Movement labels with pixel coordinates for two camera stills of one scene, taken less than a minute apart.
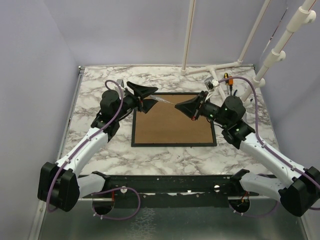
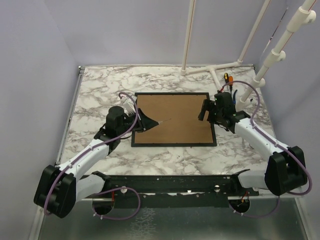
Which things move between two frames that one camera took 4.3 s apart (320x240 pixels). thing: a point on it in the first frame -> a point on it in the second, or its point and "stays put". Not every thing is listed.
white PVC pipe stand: x=185 y=70 stays put
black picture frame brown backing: x=165 y=124 stays put
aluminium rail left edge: x=71 y=108 stays put
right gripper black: x=191 y=108 -> x=206 y=106
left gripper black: x=141 y=91 -> x=144 y=122
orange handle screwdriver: x=230 y=83 stays put
